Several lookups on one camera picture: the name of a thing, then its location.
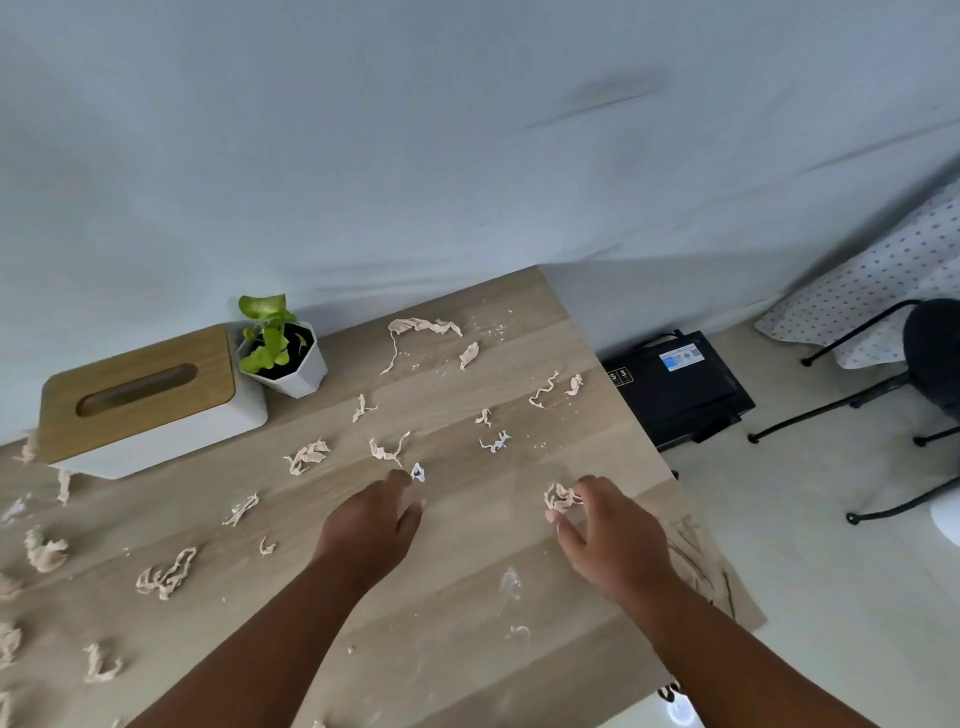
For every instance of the person's left hand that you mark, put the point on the person's left hand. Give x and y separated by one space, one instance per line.
364 532

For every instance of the person's right hand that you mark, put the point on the person's right hand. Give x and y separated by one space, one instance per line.
619 544

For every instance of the person's right thumb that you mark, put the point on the person's right thumb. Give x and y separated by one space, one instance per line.
568 538

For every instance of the person's left thumb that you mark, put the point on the person's left thumb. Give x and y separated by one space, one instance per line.
412 516

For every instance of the beige paper scrap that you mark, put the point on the beige paper scrap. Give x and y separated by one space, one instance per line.
559 497

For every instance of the small white paper scrap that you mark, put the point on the small white paper scrap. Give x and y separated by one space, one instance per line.
418 472

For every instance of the person's left forearm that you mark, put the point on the person's left forearm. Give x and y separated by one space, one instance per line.
262 652

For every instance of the person's right forearm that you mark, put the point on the person's right forearm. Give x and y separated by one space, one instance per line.
720 667

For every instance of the clear plastic film piece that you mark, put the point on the clear plastic film piece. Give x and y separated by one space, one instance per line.
511 585
519 632

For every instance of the brown paper bag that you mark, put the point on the brown paper bag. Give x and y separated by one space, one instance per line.
712 570

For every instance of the black printer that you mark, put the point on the black printer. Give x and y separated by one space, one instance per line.
675 390

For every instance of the green plant in white pot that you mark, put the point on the green plant in white pot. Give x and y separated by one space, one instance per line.
285 360

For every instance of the scattered beige paper scraps group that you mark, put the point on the scattered beige paper scraps group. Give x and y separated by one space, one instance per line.
169 574

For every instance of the white tissue box wooden lid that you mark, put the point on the white tissue box wooden lid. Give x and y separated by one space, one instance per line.
142 401

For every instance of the white round object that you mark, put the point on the white round object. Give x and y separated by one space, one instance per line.
947 521

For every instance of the white polka dot cloth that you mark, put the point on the white polka dot cloth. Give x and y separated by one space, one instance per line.
877 277

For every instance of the black metal chair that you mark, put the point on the black metal chair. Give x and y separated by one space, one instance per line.
930 352

